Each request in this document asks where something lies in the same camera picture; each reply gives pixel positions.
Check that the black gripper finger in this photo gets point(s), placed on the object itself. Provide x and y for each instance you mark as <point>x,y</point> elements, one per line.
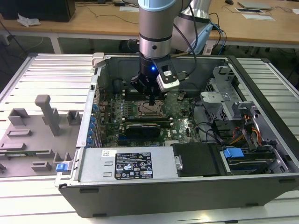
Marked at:
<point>150,100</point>
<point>153,100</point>

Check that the silver square CPU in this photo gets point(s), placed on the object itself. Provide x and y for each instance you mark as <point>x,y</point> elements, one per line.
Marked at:
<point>150,110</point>

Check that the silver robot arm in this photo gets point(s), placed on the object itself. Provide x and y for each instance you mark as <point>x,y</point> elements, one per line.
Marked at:
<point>155,23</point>

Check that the CPU socket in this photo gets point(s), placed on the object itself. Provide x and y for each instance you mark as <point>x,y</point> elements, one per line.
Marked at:
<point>161,114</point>

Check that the black graphics card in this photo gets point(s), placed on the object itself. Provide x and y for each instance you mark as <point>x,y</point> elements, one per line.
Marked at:
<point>142,130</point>

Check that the black rear fan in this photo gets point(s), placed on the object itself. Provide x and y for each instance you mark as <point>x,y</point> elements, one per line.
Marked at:
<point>118,86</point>

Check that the green motherboard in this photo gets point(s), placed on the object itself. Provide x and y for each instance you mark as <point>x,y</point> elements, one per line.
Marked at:
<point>180,126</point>

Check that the blue card retention clip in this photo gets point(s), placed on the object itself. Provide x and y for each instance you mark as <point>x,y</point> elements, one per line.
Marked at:
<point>90,133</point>
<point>89,140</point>
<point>92,121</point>
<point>94,108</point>

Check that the silver metal drive cage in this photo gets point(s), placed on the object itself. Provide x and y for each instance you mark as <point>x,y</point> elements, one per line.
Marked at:
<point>217,102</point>

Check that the black plastic shroud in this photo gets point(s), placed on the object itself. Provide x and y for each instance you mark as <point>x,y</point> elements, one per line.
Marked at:
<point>196,158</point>

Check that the wooden desk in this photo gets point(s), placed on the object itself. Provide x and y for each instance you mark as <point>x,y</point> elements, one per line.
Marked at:
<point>93,23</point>

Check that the grey power supply unit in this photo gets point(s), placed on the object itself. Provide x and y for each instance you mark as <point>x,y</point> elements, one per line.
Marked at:
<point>98,163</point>

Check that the blue disk carrier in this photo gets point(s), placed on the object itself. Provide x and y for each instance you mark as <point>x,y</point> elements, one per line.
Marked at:
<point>232,154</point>

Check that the black and silver PC case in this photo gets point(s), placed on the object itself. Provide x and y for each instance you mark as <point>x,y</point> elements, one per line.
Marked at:
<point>163,198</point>

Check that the black computer mouse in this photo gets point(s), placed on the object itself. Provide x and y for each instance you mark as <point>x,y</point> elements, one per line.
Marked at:
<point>229,2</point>

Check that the blue case latch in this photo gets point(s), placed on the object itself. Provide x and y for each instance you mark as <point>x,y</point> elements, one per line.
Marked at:
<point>61,168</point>

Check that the black hard disk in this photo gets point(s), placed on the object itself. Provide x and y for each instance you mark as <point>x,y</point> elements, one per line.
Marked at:
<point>247,166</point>

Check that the grey parts rack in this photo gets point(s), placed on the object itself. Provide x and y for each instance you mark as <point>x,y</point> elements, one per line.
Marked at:
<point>35,140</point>

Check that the grey laptop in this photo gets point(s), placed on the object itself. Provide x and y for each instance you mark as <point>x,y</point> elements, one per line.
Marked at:
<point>254,5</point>

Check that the white crumpled paper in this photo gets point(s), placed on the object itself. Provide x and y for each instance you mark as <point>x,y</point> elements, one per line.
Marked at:
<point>29,21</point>

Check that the black computer box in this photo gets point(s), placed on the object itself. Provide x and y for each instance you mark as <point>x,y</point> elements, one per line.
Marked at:
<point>35,9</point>

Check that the green RAM stick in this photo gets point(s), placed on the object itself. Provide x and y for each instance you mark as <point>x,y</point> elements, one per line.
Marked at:
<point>23,154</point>

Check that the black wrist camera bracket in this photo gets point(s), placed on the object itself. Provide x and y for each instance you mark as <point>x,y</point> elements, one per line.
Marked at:
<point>135,85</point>

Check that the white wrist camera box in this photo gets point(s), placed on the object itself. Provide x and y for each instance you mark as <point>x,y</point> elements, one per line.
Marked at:
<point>164,84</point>

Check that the silver drive bay bracket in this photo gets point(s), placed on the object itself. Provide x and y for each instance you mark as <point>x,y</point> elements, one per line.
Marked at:
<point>257,116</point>

